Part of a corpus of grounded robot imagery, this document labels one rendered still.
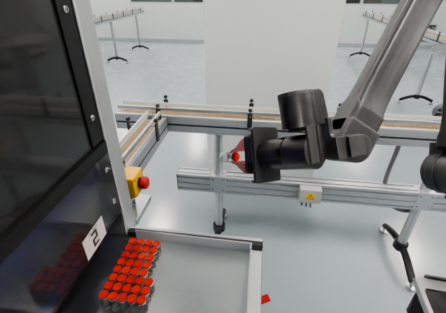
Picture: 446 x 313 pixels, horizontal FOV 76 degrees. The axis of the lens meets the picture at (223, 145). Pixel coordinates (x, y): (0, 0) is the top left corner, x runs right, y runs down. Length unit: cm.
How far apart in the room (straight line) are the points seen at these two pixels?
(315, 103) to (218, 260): 53
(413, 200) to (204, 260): 136
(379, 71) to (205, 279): 61
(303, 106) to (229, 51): 156
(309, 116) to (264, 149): 10
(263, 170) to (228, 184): 119
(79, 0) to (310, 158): 53
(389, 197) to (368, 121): 137
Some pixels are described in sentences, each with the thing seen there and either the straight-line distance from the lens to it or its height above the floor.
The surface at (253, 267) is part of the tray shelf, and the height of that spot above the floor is 88.
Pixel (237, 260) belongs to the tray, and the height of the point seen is 88.
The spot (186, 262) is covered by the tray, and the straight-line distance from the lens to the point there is 85.
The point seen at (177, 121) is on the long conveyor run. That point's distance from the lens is 153.
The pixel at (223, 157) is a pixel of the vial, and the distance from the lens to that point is 62.
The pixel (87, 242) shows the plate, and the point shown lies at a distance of 75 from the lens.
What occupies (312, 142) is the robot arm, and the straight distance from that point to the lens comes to 46.
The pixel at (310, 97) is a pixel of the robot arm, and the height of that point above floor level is 139.
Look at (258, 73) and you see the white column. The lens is 201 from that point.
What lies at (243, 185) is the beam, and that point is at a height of 50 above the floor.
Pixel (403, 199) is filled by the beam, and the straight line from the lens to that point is 190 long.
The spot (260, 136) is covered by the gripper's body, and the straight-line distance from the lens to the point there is 53.
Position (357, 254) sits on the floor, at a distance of 218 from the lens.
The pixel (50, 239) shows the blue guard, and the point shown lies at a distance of 64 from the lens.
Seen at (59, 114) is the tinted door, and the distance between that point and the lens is 63.
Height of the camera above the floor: 154
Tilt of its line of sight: 30 degrees down
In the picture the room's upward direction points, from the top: straight up
